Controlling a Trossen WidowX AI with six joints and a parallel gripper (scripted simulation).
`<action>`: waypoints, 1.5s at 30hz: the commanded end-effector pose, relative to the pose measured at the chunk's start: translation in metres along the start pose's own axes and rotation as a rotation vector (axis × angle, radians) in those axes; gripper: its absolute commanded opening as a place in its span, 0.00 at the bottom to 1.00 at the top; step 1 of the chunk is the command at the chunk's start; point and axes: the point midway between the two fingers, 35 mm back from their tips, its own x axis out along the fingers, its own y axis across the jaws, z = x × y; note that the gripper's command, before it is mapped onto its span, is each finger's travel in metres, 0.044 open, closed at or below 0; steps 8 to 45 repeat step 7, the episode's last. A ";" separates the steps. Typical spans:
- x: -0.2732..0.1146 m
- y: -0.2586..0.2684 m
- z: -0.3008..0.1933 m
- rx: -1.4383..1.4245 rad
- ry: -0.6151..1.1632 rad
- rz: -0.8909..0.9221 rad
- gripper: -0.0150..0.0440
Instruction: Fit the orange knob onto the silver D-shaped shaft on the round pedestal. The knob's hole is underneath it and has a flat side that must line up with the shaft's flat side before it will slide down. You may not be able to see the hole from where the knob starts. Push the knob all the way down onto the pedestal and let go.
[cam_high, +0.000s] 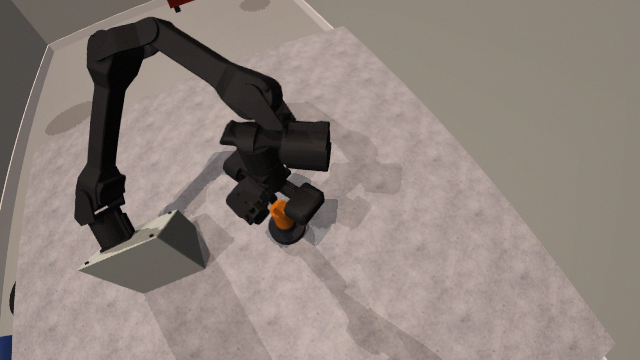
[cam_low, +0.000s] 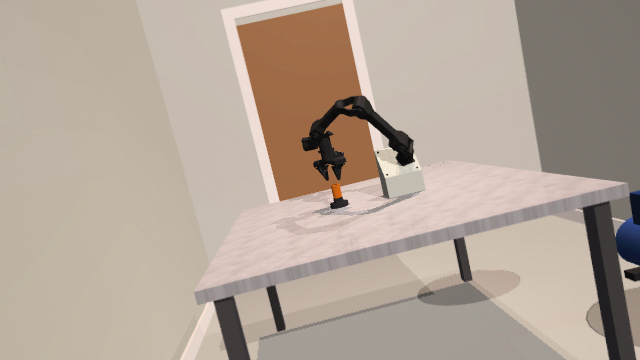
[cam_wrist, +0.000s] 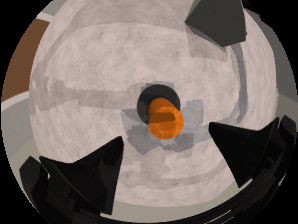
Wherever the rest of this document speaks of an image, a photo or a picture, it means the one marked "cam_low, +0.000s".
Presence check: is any black round pedestal with silver shaft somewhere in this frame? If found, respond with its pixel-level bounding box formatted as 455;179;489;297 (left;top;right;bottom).
330;196;349;209

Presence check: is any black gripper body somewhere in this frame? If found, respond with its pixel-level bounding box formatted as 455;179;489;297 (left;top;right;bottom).
313;146;346;168

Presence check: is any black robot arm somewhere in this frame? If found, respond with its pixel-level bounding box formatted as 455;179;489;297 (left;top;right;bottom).
301;96;415;166

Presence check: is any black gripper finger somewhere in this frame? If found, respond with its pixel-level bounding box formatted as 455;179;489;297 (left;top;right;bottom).
316;165;329;181
332;163;345;180

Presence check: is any orange knob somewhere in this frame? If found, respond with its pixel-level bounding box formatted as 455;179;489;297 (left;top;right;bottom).
331;184;342;199

